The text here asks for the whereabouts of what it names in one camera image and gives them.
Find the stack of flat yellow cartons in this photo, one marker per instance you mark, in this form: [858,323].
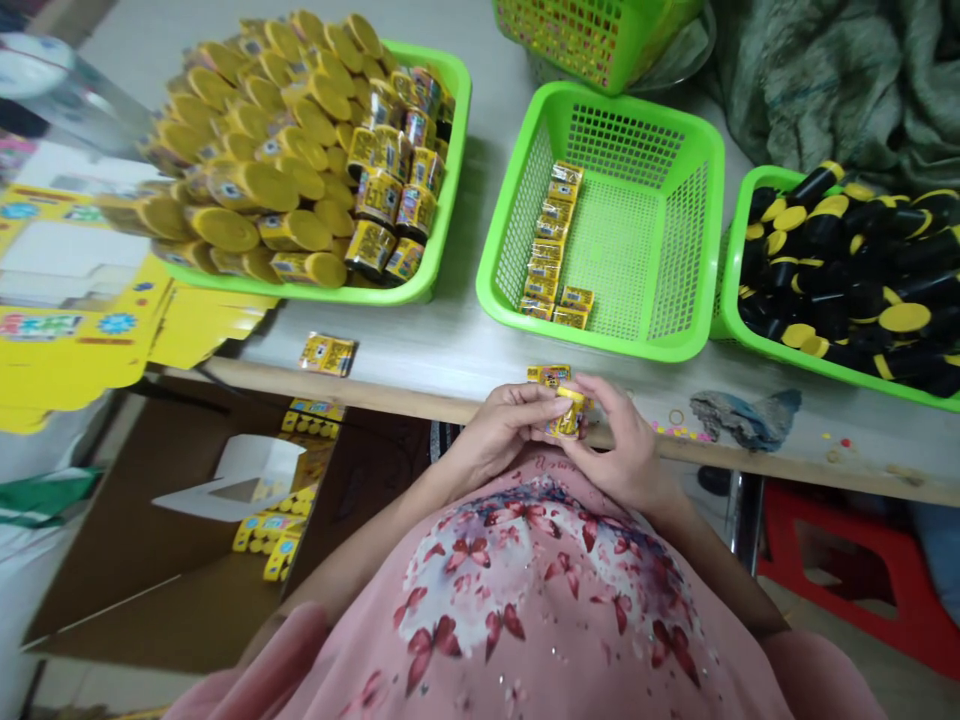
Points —
[82,330]

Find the pile of labelled yellow-capped bottles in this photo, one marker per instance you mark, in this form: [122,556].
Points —
[285,165]

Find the grey rag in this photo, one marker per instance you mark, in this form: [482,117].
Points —
[742,420]

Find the clear plastic packaging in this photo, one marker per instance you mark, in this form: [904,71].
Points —
[60,90]

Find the person's left hand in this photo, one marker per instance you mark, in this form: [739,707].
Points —
[499,439]

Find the white folded carton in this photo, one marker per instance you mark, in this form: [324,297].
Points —
[240,472]

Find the person's body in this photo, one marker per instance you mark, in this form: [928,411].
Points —
[540,615]

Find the pile of black yellow-capped bottles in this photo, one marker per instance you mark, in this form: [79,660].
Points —
[855,285]

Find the red plastic stool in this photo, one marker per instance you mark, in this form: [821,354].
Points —
[862,577]

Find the green woven tarp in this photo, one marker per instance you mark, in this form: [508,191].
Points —
[832,82]

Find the row of yellow label sleeves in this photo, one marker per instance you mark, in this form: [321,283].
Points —
[551,247]

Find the single labelled yellow-capped bottle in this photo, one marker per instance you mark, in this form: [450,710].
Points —
[568,420]

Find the brown cardboard box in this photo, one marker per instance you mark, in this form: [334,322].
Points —
[135,540]

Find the green mesh basket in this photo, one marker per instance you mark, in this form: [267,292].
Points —
[585,37]
[637,225]

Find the scattered small coloured bits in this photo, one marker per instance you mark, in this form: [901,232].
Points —
[686,432]

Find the person's right hand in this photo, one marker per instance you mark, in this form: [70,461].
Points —
[626,450]

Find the green basket of black bottles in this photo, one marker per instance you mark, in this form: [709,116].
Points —
[739,330]

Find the stack of packed yellow cartons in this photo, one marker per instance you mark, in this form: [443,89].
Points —
[289,510]

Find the loose yellow label sleeve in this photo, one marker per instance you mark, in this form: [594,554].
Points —
[328,354]
[546,375]

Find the green basket with solid rim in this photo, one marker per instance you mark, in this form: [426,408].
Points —
[442,180]

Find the green white bag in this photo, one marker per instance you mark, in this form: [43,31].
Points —
[41,499]

